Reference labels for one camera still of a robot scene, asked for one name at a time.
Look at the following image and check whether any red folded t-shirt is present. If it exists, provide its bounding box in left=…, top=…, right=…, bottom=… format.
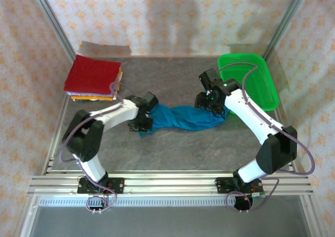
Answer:
left=64, top=54, right=122, bottom=95

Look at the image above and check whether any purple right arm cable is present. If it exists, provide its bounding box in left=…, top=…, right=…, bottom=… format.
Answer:
left=217, top=62, right=315, bottom=213

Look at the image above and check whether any slotted grey cable duct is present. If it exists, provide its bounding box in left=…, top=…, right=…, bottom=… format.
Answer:
left=38, top=196, right=302, bottom=208

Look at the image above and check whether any grey metal panel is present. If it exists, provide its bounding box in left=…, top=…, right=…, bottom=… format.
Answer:
left=20, top=205, right=316, bottom=237

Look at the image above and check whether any blue t-shirt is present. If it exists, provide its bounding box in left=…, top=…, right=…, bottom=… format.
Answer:
left=138, top=104, right=231, bottom=138

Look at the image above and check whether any green plastic mesh basket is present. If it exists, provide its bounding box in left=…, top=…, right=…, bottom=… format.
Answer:
left=217, top=53, right=280, bottom=115

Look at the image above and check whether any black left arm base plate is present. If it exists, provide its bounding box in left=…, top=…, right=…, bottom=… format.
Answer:
left=77, top=177, right=125, bottom=195

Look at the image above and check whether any purple folded t-shirt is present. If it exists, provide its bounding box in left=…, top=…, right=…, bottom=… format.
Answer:
left=64, top=89, right=117, bottom=98

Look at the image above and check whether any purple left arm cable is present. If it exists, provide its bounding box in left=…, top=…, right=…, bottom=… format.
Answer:
left=59, top=82, right=129, bottom=214

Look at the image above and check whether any aluminium frame cross rail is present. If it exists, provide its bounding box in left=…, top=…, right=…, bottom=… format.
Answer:
left=27, top=171, right=315, bottom=196

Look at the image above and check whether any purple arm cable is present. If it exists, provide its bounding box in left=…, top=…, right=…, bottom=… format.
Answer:
left=217, top=62, right=315, bottom=213
left=59, top=82, right=129, bottom=214

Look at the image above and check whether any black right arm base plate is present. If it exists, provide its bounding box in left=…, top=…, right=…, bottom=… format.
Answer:
left=215, top=177, right=263, bottom=195

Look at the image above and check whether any aluminium frame post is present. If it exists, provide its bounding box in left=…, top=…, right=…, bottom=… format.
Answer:
left=28, top=0, right=77, bottom=62
left=262, top=0, right=311, bottom=62

